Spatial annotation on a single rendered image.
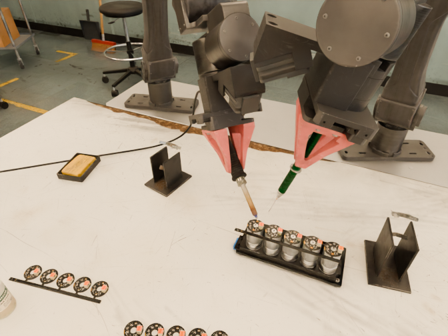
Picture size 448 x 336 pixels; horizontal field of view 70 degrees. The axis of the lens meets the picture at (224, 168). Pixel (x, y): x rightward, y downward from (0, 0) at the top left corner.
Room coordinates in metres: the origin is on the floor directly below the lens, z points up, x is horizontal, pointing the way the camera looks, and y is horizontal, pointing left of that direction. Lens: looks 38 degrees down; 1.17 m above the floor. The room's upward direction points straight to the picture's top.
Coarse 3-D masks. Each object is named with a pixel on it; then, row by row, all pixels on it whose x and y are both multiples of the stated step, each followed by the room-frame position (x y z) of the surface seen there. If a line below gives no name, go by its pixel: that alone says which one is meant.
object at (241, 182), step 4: (236, 180) 0.38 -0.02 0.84; (240, 180) 0.38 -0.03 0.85; (244, 180) 0.38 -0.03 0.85; (240, 184) 0.38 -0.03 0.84; (244, 184) 0.38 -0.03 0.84; (244, 188) 0.37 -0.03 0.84; (244, 192) 0.37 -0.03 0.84; (248, 192) 0.37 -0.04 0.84; (248, 196) 0.36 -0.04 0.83; (248, 200) 0.35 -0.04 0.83; (248, 204) 0.35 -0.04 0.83; (252, 204) 0.35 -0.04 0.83; (252, 208) 0.34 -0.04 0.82; (252, 212) 0.34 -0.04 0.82; (256, 212) 0.34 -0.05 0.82
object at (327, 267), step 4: (332, 248) 0.28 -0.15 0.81; (324, 252) 0.28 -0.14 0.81; (340, 256) 0.27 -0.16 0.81; (320, 260) 0.28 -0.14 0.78; (324, 260) 0.27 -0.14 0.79; (328, 260) 0.27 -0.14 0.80; (320, 264) 0.28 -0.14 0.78; (324, 264) 0.27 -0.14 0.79; (328, 264) 0.27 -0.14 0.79; (332, 264) 0.27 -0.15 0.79; (336, 264) 0.27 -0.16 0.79; (320, 268) 0.27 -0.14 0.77; (324, 268) 0.27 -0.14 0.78; (328, 268) 0.27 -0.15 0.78; (332, 268) 0.27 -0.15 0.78; (336, 268) 0.27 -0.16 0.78; (324, 272) 0.27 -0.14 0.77; (328, 272) 0.27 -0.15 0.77; (332, 272) 0.27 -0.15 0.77
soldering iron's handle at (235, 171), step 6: (228, 138) 0.44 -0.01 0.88; (234, 150) 0.43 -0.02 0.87; (234, 156) 0.41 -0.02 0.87; (234, 162) 0.41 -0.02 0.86; (234, 168) 0.40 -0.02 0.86; (240, 168) 0.40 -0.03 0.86; (234, 174) 0.39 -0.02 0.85; (240, 174) 0.38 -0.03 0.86; (246, 174) 0.39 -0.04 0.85; (234, 180) 0.39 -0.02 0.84
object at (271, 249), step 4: (272, 232) 0.31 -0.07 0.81; (268, 236) 0.30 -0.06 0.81; (280, 240) 0.30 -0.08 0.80; (264, 244) 0.31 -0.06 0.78; (268, 244) 0.30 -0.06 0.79; (272, 244) 0.30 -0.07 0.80; (276, 244) 0.30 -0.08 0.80; (264, 248) 0.31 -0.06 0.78; (268, 248) 0.30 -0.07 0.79; (272, 248) 0.30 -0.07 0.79; (276, 248) 0.30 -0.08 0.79; (268, 252) 0.30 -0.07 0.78; (272, 252) 0.30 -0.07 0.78; (276, 252) 0.30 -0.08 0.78
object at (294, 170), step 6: (312, 138) 0.32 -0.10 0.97; (318, 138) 0.32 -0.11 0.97; (312, 144) 0.32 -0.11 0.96; (306, 150) 0.32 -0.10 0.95; (312, 150) 0.32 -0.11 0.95; (306, 156) 0.32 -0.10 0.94; (294, 168) 0.32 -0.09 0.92; (300, 168) 0.32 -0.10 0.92; (288, 174) 0.32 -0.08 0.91; (294, 174) 0.32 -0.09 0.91; (288, 180) 0.32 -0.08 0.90; (282, 186) 0.32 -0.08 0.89; (288, 186) 0.32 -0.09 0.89; (282, 192) 0.32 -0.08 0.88
